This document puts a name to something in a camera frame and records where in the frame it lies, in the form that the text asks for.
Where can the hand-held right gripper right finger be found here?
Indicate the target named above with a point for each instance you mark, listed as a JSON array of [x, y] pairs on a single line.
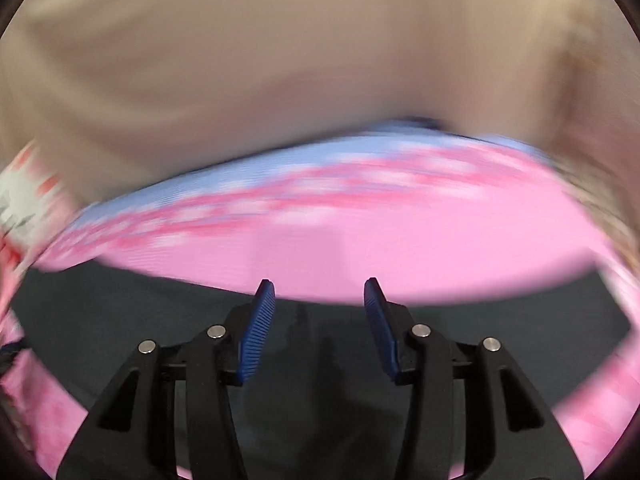
[[382, 330]]

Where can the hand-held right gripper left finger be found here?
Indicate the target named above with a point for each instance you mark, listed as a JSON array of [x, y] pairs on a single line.
[[257, 330]]

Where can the dark grey pants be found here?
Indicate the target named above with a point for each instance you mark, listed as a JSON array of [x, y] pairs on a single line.
[[320, 410]]

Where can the pink floral bed sheet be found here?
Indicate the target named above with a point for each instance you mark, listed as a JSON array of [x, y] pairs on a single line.
[[400, 240]]

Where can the light patterned cloth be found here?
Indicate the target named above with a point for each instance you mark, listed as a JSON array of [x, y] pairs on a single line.
[[592, 200]]

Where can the cartoon rabbit pillow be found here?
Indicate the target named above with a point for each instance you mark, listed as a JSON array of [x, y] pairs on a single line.
[[20, 195]]

